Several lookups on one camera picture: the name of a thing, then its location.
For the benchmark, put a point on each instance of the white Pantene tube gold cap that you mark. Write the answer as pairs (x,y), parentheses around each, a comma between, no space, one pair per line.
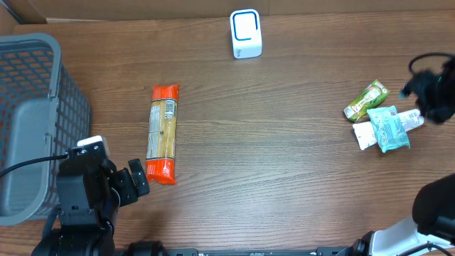
(364,133)

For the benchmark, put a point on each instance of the white barcode scanner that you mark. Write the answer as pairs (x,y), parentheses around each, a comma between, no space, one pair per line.
(246,33)

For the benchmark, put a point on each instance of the spaghetti pack with red ends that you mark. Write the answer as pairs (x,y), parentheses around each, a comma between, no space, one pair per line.
(161,147)

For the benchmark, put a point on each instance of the grey plastic basket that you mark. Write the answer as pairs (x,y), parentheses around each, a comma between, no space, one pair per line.
(43,113)

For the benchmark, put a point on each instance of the green yellow snack bar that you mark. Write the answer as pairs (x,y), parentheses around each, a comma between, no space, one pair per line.
(372,96)

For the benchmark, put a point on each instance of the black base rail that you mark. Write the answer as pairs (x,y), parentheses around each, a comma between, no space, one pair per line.
(320,251)

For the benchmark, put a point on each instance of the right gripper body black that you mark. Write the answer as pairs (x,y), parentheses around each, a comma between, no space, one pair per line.
(436,98)

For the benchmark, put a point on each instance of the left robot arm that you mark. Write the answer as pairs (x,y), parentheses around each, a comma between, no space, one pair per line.
(91,191)

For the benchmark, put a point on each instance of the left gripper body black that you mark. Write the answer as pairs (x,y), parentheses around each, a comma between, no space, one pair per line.
(125,183)

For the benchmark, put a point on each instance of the teal snack packet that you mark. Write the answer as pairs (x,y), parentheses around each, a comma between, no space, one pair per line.
(388,128)

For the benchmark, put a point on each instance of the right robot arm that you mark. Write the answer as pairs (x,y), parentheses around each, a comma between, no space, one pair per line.
(431,225)

